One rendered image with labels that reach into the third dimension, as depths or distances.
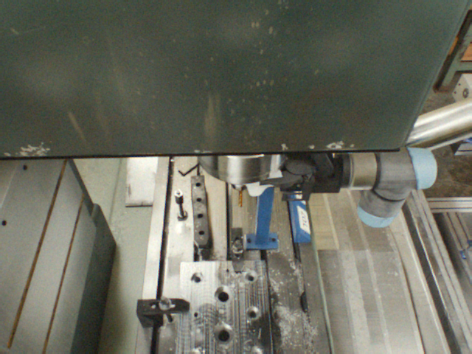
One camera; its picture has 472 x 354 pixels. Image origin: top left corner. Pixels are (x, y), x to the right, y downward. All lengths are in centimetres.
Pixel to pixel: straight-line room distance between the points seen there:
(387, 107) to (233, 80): 18
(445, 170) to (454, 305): 157
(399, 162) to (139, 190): 120
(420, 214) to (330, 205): 30
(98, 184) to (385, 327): 125
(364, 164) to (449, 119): 23
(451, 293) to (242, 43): 120
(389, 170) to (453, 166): 222
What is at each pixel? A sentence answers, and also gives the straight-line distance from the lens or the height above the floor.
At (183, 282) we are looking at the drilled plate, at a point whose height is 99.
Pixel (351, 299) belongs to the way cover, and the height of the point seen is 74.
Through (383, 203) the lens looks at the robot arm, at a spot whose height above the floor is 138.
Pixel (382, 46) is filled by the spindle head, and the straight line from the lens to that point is 46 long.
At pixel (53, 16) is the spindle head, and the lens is 44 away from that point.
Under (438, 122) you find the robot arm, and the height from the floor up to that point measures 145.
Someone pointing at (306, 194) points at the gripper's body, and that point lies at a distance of 77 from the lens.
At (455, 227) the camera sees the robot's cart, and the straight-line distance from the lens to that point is 238.
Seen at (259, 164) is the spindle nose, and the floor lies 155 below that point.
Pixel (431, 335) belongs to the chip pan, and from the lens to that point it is 156.
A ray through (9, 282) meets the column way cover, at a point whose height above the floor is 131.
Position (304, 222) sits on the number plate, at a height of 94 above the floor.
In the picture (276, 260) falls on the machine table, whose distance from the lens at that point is 128.
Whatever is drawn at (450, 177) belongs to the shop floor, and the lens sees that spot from 291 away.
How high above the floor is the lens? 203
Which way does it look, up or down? 51 degrees down
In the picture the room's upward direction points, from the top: straight up
